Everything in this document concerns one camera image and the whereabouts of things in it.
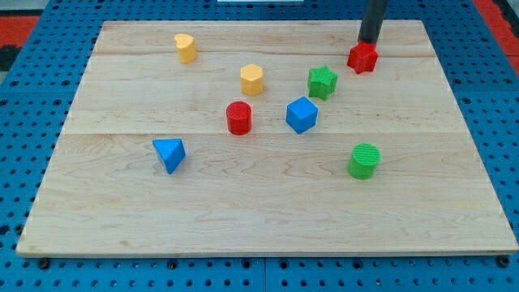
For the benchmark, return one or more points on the red star block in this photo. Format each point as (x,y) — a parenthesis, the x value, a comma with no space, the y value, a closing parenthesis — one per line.
(363,57)

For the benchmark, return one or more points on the yellow hexagon block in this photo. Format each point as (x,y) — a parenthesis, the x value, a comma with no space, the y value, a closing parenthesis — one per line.
(252,79)

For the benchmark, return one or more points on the green star block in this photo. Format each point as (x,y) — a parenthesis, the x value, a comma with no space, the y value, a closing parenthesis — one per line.
(321,82)

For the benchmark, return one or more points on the light wooden board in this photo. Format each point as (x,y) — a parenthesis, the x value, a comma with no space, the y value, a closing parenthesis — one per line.
(272,191)

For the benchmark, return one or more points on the red cylinder block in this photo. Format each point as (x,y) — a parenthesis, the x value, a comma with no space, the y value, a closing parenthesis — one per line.
(239,118)

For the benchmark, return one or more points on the blue cube block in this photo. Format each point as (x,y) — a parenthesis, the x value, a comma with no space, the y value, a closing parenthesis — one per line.
(301,114)

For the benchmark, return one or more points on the blue triangle block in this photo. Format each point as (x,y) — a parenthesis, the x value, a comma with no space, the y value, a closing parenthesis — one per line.
(171,152)

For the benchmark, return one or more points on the green cylinder block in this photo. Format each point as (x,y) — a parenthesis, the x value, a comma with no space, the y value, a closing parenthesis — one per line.
(363,161)

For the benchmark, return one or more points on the yellow heart block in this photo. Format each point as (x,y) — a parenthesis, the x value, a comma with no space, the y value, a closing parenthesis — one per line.
(186,47)

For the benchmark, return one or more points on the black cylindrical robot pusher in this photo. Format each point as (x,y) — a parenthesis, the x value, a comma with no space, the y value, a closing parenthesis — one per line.
(372,21)

